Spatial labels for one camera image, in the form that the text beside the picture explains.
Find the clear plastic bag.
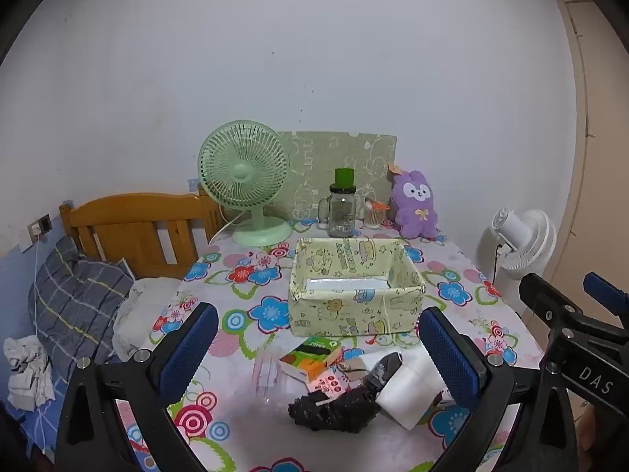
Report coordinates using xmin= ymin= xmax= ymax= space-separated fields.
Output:
xmin=250 ymin=347 xmax=296 ymax=404

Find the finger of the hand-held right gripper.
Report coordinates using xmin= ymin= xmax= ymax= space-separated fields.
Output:
xmin=520 ymin=273 xmax=629 ymax=372
xmin=583 ymin=272 xmax=629 ymax=330

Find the cartoon printed packet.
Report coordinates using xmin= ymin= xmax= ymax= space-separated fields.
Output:
xmin=305 ymin=371 xmax=362 ymax=406

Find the floral tablecloth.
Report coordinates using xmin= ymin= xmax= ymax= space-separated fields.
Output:
xmin=125 ymin=216 xmax=546 ymax=472

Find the printed storage box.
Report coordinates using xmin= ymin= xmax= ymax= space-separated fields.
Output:
xmin=287 ymin=237 xmax=427 ymax=337

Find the green printed board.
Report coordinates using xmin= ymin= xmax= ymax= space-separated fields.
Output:
xmin=278 ymin=131 xmax=398 ymax=222

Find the glass jar mug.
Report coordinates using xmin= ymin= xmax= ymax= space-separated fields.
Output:
xmin=318 ymin=184 xmax=359 ymax=238

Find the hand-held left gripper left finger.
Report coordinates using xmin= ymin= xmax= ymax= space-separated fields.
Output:
xmin=54 ymin=301 xmax=219 ymax=472

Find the white fan cable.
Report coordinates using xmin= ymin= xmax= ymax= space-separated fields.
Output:
xmin=207 ymin=209 xmax=249 ymax=245

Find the cotton swab jar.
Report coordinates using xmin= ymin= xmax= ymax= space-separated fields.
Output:
xmin=364 ymin=199 xmax=389 ymax=229

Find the crumpled white cloth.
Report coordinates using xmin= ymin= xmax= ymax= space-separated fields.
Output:
xmin=4 ymin=335 xmax=56 ymax=411

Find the purple plush rabbit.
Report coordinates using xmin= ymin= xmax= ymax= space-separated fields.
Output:
xmin=388 ymin=164 xmax=440 ymax=241

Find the wooden bed headboard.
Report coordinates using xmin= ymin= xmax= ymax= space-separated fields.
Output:
xmin=59 ymin=188 xmax=227 ymax=280

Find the blue bed sheet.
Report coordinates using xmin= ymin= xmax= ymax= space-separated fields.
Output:
xmin=0 ymin=251 xmax=64 ymax=472

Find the beige door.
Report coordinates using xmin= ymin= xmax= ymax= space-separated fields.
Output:
xmin=554 ymin=0 xmax=629 ymax=306

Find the grey black pouch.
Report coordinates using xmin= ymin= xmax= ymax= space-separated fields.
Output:
xmin=361 ymin=351 xmax=405 ymax=394

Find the green desk fan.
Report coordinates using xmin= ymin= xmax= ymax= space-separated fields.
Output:
xmin=198 ymin=119 xmax=294 ymax=247

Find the wall socket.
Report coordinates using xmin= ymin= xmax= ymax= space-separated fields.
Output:
xmin=27 ymin=213 xmax=54 ymax=242

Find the grey plaid pillow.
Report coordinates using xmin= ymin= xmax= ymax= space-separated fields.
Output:
xmin=28 ymin=235 xmax=136 ymax=369

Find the white floor fan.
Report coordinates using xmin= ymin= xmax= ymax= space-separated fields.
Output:
xmin=479 ymin=208 xmax=558 ymax=315

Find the green orange box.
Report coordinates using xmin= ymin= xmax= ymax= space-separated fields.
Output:
xmin=279 ymin=335 xmax=343 ymax=383

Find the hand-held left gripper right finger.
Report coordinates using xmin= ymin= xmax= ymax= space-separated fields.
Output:
xmin=417 ymin=306 xmax=581 ymax=472

